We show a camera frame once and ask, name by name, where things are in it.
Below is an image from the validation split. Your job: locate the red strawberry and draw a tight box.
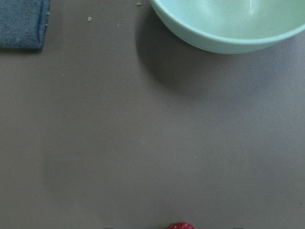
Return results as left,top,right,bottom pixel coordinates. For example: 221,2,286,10
166,222,196,229

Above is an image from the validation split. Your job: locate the mint green bowl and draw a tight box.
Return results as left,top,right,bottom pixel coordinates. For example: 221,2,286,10
150,0,305,54

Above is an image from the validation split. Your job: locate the grey folded cloth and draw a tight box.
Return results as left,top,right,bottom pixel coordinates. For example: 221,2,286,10
0,0,50,50

